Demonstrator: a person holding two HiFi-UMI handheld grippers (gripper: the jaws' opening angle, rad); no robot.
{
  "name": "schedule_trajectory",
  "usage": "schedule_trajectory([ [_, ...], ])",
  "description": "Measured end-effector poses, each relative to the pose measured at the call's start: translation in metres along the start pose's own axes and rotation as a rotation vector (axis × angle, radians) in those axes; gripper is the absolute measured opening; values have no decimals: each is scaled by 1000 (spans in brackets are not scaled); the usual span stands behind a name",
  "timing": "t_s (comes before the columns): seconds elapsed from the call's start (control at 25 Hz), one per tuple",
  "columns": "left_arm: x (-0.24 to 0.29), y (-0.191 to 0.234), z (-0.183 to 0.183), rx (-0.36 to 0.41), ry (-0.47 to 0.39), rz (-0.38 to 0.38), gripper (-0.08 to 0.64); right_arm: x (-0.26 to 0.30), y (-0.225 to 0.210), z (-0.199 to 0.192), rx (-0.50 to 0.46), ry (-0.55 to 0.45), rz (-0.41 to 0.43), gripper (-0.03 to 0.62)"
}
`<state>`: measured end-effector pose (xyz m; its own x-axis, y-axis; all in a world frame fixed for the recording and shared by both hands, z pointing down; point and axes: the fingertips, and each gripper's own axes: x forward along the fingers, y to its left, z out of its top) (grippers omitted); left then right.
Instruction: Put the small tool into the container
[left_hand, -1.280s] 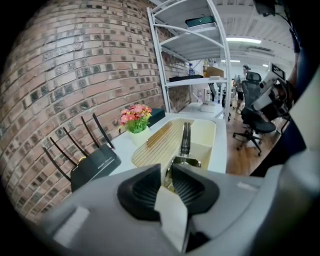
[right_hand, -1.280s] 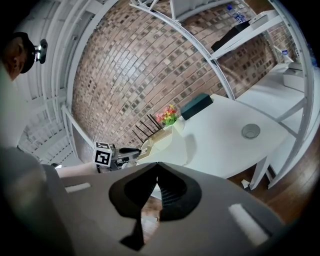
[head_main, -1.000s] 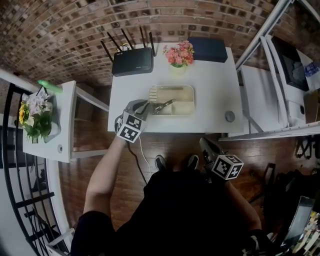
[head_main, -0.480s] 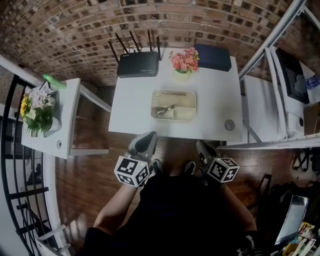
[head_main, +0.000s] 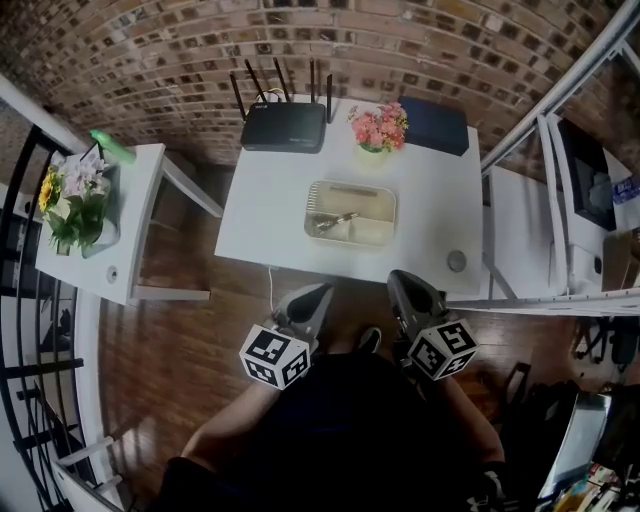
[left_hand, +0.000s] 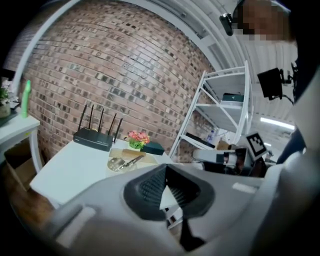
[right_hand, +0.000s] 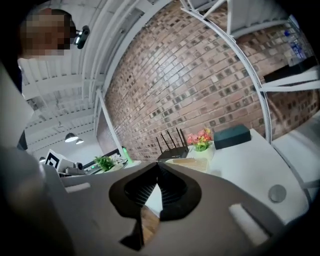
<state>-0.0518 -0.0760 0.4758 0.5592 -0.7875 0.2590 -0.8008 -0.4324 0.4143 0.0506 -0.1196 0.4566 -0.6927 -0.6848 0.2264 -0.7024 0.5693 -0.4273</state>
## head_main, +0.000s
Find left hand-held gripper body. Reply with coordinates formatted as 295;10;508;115
238;282;335;392

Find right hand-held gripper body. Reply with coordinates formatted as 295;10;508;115
387;269;481;383

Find beige rectangular container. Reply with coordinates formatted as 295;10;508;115
303;179;399;248

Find small metal tool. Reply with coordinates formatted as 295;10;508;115
311;211;362;235

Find person's left forearm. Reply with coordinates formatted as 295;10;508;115
181;383;281;462

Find person's right forearm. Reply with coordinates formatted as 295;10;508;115
439;374;507;465

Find person's black shoe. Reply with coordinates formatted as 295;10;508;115
357;326;383;354

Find person's black clothing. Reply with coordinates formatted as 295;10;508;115
158;349;507;512

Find black bag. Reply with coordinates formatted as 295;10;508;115
503;361;582;452

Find silver laptop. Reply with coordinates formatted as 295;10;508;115
536;391;614;502

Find black office chair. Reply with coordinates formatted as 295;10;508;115
573;316;640;372

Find white side table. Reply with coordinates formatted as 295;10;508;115
33;143;224;308

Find dark blue box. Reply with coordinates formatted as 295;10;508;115
397;94;471;158

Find black bin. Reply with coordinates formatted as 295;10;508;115
556;118;620;233

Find black router with antennas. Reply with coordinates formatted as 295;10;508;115
228;57;336;155

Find pink flowers in pot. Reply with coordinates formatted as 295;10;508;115
348;101;410;169

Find blue label bottle pack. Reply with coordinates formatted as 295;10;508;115
611;174;640;207

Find mixed flowers in glass vase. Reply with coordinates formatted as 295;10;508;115
38;151;122;259

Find black metal railing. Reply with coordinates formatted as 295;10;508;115
0;123;104;512

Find green spray bottle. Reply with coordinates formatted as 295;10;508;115
89;128;137;166

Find white metal frame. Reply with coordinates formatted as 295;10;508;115
443;0;640;318

